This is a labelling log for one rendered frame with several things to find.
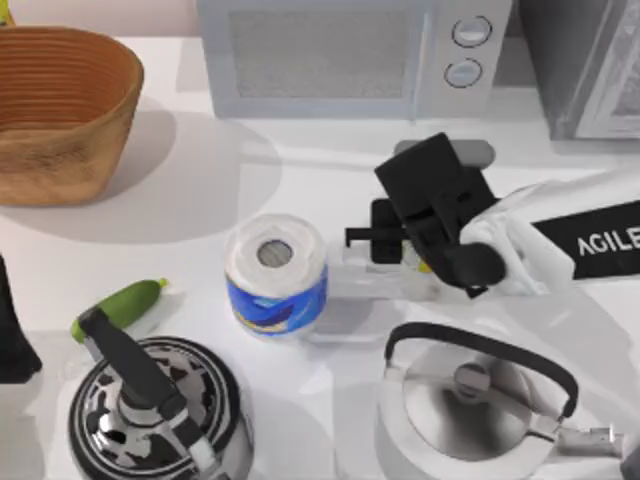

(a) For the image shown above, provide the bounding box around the small yellow and white object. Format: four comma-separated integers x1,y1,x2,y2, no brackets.
405,242,434,276

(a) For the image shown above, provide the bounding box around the pale microwave oven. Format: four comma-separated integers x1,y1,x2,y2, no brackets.
195,0,514,122

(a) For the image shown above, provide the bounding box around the white and blue paper roll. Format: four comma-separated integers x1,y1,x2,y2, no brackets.
223,213,330,343

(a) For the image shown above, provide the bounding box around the round microwave knob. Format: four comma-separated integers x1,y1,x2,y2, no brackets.
443,56,485,91
451,14,494,49

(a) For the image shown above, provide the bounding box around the microwave oven door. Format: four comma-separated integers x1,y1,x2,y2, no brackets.
198,0,432,122

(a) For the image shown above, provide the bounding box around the green cucumber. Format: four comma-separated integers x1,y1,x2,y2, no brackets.
70,277,170,346

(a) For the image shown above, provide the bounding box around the black and silver kettle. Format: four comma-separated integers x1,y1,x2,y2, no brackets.
66,306,255,480

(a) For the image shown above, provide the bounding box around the brown wicker basket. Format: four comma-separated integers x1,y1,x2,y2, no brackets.
0,26,146,208

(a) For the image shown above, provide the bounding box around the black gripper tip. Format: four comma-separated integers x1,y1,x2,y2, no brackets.
0,254,44,386

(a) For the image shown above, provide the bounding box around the silver kettle with black handle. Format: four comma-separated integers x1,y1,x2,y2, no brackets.
374,321,627,480

